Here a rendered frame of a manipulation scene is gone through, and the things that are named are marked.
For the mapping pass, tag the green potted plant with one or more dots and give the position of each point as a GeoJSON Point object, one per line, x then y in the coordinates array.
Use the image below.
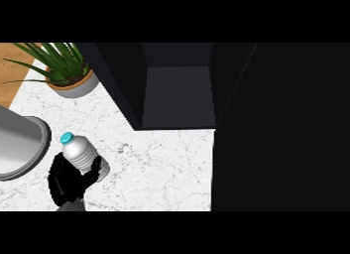
{"type": "Point", "coordinates": [60, 63]}

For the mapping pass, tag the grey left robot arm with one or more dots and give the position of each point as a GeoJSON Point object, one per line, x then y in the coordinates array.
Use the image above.
{"type": "Point", "coordinates": [72, 207]}

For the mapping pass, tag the clear water bottle cyan cap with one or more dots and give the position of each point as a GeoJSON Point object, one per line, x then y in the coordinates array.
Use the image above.
{"type": "Point", "coordinates": [81, 152]}

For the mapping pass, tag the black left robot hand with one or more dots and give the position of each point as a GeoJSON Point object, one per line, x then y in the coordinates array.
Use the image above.
{"type": "Point", "coordinates": [66, 185]}

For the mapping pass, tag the grey plant pot brown rim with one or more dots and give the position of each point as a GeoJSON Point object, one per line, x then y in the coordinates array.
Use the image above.
{"type": "Point", "coordinates": [78, 88]}

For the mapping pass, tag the large grey cylinder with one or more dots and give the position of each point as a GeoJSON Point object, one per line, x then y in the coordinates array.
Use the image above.
{"type": "Point", "coordinates": [11, 145]}

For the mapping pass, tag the dark grey open cabinet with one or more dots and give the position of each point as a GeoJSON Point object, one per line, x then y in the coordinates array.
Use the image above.
{"type": "Point", "coordinates": [178, 96]}

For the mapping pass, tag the dark grey cabinet door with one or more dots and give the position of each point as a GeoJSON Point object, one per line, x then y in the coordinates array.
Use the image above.
{"type": "Point", "coordinates": [290, 132]}

